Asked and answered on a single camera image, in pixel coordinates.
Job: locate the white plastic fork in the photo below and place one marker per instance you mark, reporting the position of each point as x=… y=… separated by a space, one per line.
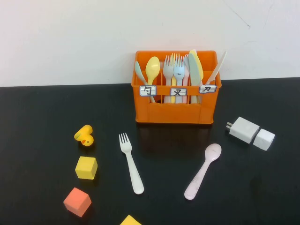
x=133 y=171

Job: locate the pale pink plastic spoon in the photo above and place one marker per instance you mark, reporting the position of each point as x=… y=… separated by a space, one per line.
x=212 y=152

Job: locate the orange plastic cutlery holder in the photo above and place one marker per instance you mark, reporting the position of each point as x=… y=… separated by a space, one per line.
x=173 y=113

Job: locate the paper label for spoons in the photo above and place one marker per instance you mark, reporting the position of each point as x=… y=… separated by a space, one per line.
x=147 y=90

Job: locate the paper label for forks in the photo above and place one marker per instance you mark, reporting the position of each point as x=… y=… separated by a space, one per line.
x=178 y=92

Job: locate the yellow plastic fork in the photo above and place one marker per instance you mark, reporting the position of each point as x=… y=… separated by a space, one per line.
x=173 y=82

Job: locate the pale teal plastic spoon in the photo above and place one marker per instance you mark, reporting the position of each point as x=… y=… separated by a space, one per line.
x=138 y=70

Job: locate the grey plastic fork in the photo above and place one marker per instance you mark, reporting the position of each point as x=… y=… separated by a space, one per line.
x=167 y=70

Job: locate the yellow plastic spoon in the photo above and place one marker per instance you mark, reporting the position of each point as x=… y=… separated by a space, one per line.
x=152 y=66

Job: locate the pale pink plastic fork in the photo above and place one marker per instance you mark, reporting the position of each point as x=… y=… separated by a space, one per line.
x=185 y=79

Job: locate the light blue plastic fork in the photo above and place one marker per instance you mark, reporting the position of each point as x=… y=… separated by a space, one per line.
x=178 y=70

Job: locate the grey-green plastic knife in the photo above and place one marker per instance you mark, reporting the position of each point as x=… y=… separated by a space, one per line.
x=193 y=70

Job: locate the paper label for knives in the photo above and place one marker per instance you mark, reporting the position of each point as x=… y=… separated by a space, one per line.
x=207 y=89

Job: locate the yellow plastic knife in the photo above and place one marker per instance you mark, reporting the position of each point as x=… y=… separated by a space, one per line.
x=200 y=68

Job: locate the yellow rubber duck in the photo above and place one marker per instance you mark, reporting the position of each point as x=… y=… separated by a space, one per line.
x=85 y=137

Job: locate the white plastic knife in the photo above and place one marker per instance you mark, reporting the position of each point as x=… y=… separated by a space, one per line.
x=218 y=66

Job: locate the yellow foam cube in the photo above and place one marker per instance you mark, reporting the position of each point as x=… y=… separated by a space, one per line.
x=130 y=221
x=86 y=167

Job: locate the white power adapter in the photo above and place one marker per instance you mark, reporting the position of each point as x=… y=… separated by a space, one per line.
x=243 y=130

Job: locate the orange foam cube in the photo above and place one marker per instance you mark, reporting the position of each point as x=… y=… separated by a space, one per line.
x=77 y=201

